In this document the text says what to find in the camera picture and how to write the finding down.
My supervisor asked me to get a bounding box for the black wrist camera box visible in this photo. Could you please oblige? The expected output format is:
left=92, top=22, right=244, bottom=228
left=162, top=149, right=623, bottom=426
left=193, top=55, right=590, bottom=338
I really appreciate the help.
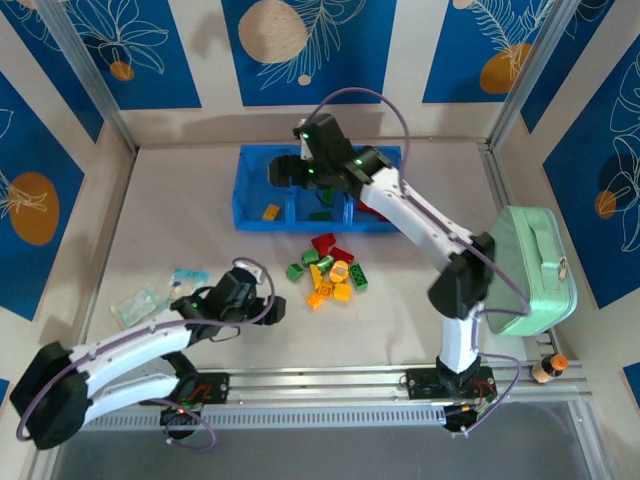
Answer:
left=213, top=266, right=264, bottom=307
left=292, top=113, right=355, bottom=164

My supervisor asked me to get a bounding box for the blue three-compartment plastic bin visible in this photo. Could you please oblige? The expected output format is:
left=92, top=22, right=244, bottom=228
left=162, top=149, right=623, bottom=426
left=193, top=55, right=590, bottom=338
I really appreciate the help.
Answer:
left=231, top=143, right=404, bottom=235

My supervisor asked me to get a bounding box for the clear plastic packet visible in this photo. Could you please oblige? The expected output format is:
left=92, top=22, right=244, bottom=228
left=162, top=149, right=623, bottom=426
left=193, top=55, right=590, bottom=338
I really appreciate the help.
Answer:
left=109, top=283, right=170, bottom=329

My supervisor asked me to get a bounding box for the mint green zip bag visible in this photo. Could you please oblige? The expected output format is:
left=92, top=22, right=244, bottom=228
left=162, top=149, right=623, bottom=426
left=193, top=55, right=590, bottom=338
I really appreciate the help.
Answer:
left=482, top=204, right=579, bottom=337

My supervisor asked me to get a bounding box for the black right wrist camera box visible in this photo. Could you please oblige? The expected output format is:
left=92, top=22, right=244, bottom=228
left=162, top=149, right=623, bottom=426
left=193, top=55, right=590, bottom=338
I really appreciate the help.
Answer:
left=292, top=113, right=355, bottom=164

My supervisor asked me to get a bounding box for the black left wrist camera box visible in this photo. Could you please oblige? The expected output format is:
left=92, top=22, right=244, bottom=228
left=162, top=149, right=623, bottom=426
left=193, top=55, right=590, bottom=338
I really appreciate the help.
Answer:
left=213, top=266, right=264, bottom=307

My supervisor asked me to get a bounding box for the grey slotted cable duct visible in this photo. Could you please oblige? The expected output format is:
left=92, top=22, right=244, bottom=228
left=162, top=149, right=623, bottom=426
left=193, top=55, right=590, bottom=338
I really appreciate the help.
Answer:
left=79, top=405, right=449, bottom=432

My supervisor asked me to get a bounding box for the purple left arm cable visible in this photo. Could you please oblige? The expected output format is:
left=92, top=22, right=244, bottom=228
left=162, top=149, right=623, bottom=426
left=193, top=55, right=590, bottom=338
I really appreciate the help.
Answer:
left=16, top=257, right=275, bottom=451

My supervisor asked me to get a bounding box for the aluminium frame post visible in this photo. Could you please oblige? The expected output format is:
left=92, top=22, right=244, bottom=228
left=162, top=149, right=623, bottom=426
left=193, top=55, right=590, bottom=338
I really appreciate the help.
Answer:
left=34, top=0, right=140, bottom=155
left=487, top=0, right=576, bottom=151

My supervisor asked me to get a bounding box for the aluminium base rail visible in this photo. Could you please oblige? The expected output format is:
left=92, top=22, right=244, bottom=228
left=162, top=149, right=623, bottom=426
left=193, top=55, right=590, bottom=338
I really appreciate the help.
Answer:
left=79, top=360, right=586, bottom=409

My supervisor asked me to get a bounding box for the orange-capped small bottle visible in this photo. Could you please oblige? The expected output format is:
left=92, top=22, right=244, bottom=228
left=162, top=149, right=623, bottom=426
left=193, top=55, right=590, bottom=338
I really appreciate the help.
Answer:
left=530, top=353, right=569, bottom=385

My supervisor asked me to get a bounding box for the light blue printed packet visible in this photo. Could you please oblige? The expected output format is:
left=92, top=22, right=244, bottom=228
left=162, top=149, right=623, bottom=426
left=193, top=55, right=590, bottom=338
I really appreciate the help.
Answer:
left=171, top=268, right=209, bottom=297

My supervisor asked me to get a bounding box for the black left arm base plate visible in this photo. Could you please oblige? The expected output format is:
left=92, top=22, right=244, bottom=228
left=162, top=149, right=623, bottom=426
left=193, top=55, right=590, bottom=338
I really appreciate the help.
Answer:
left=169, top=372, right=230, bottom=406

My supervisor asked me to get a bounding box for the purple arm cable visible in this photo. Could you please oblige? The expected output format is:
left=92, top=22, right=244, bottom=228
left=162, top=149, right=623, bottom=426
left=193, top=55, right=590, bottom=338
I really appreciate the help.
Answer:
left=16, top=257, right=275, bottom=451
left=317, top=87, right=531, bottom=439

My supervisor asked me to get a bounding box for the long green lego brick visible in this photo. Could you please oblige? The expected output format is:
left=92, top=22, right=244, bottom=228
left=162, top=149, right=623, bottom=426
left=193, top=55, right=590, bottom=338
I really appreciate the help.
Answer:
left=348, top=263, right=371, bottom=292

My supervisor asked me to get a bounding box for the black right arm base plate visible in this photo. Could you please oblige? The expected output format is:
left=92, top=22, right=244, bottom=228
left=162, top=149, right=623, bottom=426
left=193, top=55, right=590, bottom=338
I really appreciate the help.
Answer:
left=405, top=367, right=496, bottom=401

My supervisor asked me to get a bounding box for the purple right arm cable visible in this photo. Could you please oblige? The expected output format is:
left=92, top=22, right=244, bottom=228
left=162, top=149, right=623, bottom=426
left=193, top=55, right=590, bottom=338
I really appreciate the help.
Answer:
left=317, top=87, right=531, bottom=439

